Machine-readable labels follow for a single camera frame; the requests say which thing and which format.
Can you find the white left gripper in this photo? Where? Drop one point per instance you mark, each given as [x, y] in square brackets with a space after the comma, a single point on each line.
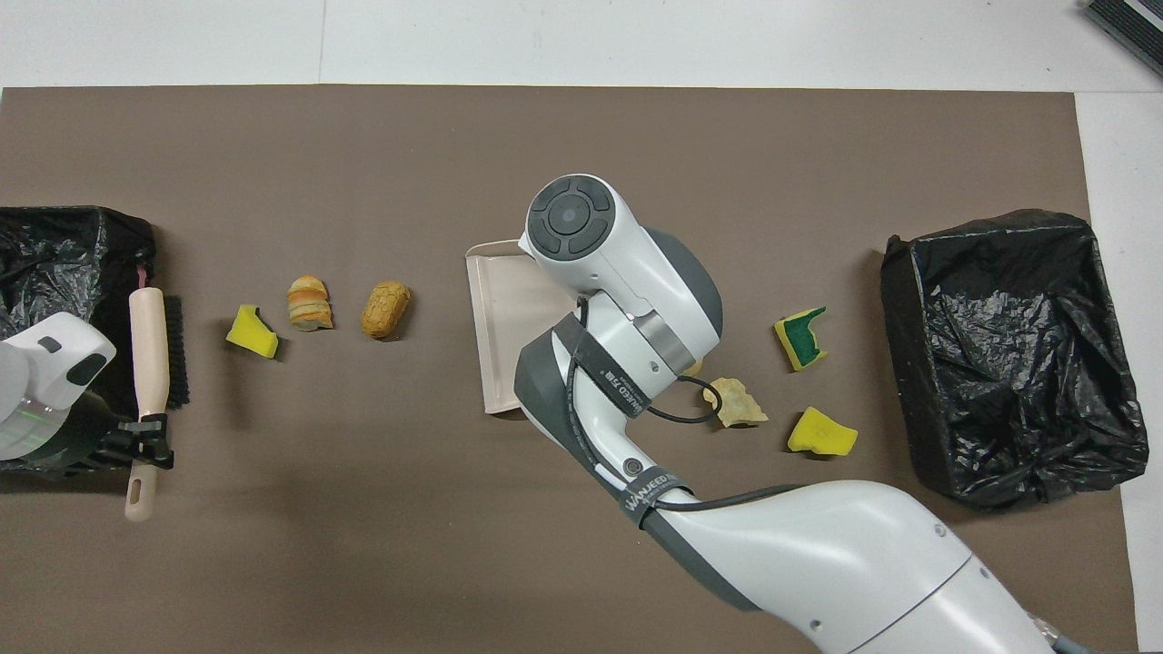
[45, 368]

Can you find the beige brush black bristles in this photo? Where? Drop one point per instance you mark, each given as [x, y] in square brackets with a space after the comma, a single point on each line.
[148, 354]

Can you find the striped croissant piece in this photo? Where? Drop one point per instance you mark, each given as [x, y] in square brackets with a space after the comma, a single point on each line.
[309, 304]
[695, 369]

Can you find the brown bread roll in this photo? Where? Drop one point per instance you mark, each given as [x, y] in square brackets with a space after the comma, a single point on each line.
[384, 311]

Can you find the beige plastic dustpan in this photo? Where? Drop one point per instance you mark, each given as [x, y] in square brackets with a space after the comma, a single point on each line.
[509, 327]

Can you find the pale bread piece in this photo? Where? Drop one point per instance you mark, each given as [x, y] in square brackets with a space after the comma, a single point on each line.
[740, 404]

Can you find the green yellow sponge piece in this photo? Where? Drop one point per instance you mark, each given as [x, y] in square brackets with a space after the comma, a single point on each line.
[800, 341]

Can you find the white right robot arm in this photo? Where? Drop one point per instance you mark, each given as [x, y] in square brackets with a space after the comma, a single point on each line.
[818, 563]

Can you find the black bag lined bin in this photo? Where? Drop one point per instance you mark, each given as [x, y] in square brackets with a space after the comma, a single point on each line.
[1018, 363]
[54, 263]

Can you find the brown table mat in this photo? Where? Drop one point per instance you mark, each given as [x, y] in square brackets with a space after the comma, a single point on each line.
[727, 136]

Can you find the black ribbed device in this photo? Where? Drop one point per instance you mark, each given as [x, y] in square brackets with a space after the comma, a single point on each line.
[1131, 27]

